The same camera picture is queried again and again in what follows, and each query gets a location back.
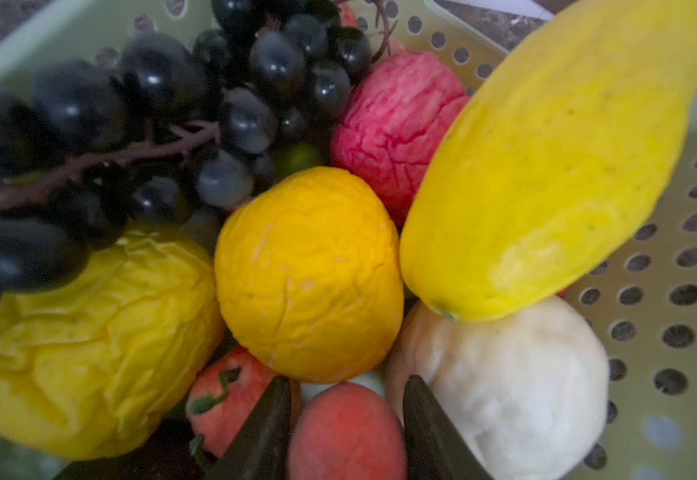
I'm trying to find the small pink peach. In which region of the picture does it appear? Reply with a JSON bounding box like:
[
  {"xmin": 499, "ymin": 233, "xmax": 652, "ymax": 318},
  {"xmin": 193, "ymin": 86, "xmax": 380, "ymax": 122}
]
[{"xmin": 186, "ymin": 346, "xmax": 276, "ymax": 458}]

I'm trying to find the green plastic basket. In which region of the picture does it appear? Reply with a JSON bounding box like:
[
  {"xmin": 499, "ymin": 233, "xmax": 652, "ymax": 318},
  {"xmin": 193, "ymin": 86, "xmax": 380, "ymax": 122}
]
[{"xmin": 0, "ymin": 1, "xmax": 697, "ymax": 479}]

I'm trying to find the black grape bunch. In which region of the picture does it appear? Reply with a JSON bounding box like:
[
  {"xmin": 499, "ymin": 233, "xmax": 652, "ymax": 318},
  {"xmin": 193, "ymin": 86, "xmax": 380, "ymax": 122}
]
[{"xmin": 0, "ymin": 1, "xmax": 392, "ymax": 298}]

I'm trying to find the beige pear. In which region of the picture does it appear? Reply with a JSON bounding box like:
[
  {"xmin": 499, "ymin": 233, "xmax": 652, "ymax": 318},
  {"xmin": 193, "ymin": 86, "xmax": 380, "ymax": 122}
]
[{"xmin": 385, "ymin": 296, "xmax": 609, "ymax": 479}]

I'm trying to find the wrinkled yellow starfruit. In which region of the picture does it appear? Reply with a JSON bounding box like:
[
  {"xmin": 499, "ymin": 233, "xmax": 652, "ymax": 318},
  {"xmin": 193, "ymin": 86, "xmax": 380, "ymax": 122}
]
[{"xmin": 0, "ymin": 226, "xmax": 226, "ymax": 460}]

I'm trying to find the yellow lemon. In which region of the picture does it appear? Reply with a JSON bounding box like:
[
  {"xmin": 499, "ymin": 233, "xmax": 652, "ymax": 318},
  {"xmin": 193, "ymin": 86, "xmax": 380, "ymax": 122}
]
[{"xmin": 214, "ymin": 167, "xmax": 404, "ymax": 384}]

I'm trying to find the dark brown avocado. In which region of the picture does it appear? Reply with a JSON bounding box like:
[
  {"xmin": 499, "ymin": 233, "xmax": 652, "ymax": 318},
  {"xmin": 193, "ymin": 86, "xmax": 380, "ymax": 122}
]
[{"xmin": 54, "ymin": 420, "xmax": 204, "ymax": 480}]

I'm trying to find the tall yellow mango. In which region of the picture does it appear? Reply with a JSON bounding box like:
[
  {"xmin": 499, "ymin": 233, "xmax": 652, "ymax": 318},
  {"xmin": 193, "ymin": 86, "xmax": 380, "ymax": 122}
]
[{"xmin": 400, "ymin": 1, "xmax": 697, "ymax": 321}]

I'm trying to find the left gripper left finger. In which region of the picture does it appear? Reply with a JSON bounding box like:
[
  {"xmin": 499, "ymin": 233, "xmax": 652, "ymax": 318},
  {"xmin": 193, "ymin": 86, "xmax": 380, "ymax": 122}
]
[{"xmin": 204, "ymin": 376, "xmax": 292, "ymax": 480}]

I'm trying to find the pink wrinkled apple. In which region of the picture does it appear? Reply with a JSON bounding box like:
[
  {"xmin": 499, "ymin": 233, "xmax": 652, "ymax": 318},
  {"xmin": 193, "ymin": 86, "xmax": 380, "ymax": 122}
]
[{"xmin": 330, "ymin": 52, "xmax": 469, "ymax": 226}]

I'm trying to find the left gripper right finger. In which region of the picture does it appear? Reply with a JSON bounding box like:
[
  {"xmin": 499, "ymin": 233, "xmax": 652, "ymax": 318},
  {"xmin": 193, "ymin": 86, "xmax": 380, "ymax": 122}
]
[{"xmin": 402, "ymin": 375, "xmax": 492, "ymax": 480}]

